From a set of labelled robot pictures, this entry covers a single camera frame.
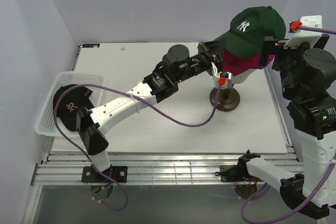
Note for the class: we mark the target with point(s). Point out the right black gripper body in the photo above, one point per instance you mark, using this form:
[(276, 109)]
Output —
[(283, 56)]

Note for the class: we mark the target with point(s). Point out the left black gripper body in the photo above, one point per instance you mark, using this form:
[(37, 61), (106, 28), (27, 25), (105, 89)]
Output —
[(202, 48)]

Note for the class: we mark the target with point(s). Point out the pink baseball cap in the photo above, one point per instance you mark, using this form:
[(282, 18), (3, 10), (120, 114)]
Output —
[(230, 59)]

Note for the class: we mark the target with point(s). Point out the blue baseball cap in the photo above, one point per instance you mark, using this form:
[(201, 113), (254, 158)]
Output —
[(257, 68)]

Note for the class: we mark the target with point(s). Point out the dark green baseball cap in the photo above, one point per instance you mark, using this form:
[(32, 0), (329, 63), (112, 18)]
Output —
[(247, 31)]

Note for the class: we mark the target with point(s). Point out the dark brown mannequin stand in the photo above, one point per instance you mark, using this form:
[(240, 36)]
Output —
[(228, 100)]

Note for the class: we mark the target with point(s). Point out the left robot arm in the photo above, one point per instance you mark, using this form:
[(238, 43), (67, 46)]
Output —
[(175, 67)]

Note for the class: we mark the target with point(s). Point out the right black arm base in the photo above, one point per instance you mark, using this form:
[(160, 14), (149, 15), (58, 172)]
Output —
[(232, 173)]

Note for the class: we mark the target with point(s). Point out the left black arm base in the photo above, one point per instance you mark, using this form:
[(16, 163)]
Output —
[(117, 173)]

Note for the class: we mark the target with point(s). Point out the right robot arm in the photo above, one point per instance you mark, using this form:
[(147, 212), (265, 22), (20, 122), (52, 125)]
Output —
[(306, 72)]

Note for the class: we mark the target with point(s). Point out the small black label sticker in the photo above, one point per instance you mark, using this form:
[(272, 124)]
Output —
[(90, 45)]

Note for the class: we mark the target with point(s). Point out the black baseball cap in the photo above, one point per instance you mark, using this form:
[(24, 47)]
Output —
[(69, 105)]

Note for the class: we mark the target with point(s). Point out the white plastic basket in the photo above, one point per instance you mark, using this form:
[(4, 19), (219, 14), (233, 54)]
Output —
[(45, 123)]

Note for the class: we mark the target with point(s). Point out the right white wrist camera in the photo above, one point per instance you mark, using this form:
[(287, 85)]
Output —
[(304, 31)]

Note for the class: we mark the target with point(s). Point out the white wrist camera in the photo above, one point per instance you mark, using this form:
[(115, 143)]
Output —
[(222, 80), (304, 31)]

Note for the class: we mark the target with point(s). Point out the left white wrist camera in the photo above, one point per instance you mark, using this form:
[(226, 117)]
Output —
[(222, 80)]

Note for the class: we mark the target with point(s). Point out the aluminium rail frame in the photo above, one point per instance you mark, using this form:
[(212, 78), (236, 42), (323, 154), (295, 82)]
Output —
[(160, 188)]

